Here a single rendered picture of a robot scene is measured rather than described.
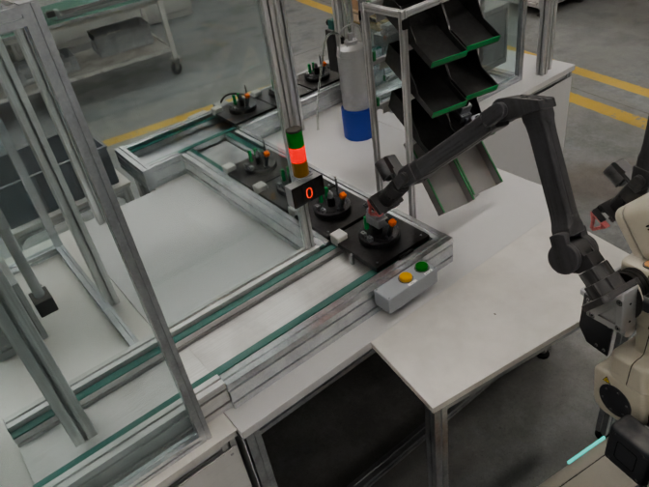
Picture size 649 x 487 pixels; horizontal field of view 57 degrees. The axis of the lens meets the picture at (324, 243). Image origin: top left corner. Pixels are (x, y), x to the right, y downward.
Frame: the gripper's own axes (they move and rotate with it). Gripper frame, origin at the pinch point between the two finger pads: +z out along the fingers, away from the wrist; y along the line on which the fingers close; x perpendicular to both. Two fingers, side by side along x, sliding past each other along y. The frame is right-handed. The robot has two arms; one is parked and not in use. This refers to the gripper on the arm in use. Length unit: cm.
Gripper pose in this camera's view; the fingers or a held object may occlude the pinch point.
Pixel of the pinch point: (376, 210)
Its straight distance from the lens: 199.0
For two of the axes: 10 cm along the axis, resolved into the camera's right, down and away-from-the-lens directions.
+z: -3.1, 3.5, 8.9
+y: -7.7, 4.5, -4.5
